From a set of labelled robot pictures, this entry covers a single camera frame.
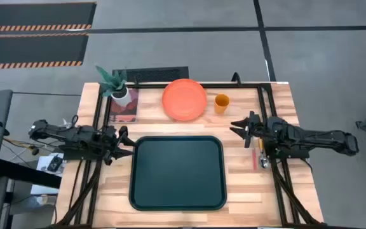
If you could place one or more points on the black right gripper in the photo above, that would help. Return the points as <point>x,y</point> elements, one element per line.
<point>256,130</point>

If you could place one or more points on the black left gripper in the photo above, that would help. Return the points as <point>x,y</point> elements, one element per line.
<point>111,144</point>

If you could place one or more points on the yellow-orange plastic cup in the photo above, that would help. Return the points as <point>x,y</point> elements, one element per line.
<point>221,105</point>

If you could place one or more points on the orange plastic plate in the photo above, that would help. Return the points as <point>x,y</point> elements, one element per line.
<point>184,99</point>

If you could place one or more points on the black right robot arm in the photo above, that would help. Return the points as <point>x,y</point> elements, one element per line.
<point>313,136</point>

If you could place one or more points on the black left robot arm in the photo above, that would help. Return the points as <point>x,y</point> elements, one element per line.
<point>75,133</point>

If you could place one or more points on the dark green plastic tray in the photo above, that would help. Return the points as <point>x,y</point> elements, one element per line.
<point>176,175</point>

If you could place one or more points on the dark red book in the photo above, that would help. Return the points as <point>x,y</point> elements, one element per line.
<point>126,114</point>

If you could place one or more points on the white plant pot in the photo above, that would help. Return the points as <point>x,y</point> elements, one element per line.
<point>122,98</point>

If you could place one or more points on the green artificial plant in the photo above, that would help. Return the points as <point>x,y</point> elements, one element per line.
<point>114,82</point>

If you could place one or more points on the small black handheld device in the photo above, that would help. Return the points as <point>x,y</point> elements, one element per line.
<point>55,163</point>

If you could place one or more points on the black floor grille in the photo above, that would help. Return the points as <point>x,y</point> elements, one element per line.
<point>154,74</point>

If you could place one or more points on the white paper sheet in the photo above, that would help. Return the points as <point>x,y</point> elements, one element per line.
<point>41,165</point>

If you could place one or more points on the black desk beam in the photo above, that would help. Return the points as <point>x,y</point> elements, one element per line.
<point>27,173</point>

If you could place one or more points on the black hazard-striped floor mat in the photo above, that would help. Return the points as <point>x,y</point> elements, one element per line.
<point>37,14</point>
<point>30,47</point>

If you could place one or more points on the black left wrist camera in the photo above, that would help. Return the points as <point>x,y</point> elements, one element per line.
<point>98,133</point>

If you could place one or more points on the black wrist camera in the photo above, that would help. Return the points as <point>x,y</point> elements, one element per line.
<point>275,124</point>
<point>98,133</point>

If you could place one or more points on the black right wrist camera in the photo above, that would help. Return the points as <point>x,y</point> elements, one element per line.
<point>275,124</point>

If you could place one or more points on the black aluminium table frame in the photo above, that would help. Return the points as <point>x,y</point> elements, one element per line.
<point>221,85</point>

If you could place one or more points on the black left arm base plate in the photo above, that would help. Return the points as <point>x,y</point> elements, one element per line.
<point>75,156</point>

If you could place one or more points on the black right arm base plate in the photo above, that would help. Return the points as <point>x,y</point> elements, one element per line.
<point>297,155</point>

